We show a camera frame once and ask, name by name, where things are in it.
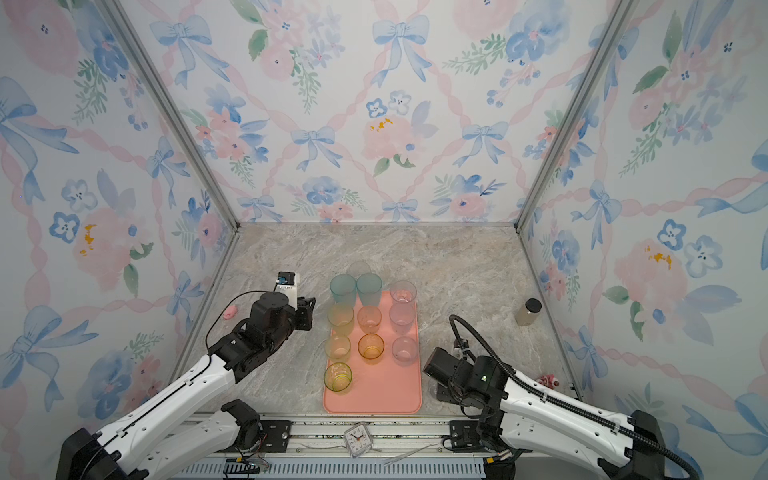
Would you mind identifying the orange textured cup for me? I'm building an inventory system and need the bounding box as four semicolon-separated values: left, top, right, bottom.
356;305;382;334

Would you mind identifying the tall teal textured cup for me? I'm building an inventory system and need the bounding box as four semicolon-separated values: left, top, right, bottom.
330;274;357;308

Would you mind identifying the light green textured cup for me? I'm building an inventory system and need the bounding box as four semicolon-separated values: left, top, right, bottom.
324;333;351;363

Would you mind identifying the pink toy pig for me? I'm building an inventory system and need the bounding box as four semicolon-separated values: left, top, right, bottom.
222;305;238;321

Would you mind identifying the pink plastic tray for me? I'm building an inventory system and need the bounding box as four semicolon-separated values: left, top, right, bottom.
323;291;422;416

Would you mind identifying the aluminium rail frame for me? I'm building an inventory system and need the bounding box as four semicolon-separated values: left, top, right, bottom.
125;412;625;480

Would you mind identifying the small clear glass back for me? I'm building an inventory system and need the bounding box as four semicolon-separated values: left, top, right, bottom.
346;260;372;278

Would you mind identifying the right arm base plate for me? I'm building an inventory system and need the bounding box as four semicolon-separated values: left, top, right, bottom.
441;419;531;455

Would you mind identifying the clear textured cup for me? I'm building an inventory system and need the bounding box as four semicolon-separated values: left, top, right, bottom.
389;280;417;304

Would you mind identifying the yellow glass cup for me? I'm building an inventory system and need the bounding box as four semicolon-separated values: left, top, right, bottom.
357;333;385;364

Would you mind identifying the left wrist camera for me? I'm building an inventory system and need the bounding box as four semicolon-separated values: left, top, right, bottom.
274;271;298;292

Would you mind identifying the clear plastic stick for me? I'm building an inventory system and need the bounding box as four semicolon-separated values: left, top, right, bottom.
383;443;439;465

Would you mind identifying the green glass cup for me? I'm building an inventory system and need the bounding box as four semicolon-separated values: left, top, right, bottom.
323;362;353;393

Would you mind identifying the clear glass cup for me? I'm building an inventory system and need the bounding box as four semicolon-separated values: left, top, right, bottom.
392;336;419;367
389;303;416;335

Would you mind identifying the red pink toy figure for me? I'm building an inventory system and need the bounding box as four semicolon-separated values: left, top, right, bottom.
537;374;560;389

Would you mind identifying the black corrugated cable conduit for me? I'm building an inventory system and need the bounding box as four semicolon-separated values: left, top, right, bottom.
448;314;702;480

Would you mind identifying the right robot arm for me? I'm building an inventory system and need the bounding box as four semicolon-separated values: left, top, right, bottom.
423;348;665;479

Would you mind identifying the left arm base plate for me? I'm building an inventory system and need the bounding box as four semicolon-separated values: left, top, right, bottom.
219;420;292;453

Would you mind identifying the small white clock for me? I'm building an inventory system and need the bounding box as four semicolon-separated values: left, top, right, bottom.
343;423;373;458

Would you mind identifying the yellow-green textured cup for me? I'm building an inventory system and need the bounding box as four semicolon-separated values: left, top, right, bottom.
327;303;355;336

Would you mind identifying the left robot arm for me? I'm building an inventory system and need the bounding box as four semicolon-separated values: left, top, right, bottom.
56;289;316;479

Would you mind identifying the jar with black lid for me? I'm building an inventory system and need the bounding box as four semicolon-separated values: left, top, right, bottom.
515;298;543;326

